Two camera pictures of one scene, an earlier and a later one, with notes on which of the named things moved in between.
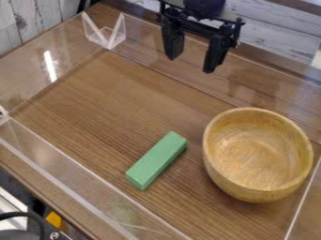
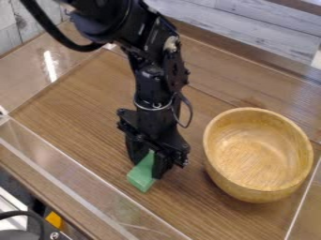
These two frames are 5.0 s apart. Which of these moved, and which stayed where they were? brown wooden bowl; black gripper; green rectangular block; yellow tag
Moved: black gripper
Stayed: green rectangular block; yellow tag; brown wooden bowl
